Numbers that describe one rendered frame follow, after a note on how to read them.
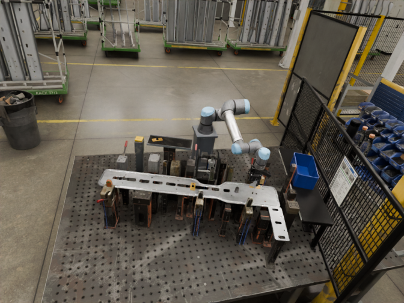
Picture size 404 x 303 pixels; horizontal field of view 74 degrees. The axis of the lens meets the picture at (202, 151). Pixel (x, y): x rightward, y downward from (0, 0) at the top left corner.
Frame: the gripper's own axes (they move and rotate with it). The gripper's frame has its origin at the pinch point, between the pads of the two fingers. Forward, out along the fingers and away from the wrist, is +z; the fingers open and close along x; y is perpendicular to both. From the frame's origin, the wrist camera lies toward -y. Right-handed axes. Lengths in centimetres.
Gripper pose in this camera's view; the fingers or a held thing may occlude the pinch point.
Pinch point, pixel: (254, 185)
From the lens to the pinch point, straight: 207.4
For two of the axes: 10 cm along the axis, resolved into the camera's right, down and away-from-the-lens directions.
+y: -9.9, -0.6, -1.2
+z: -1.3, 7.4, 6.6
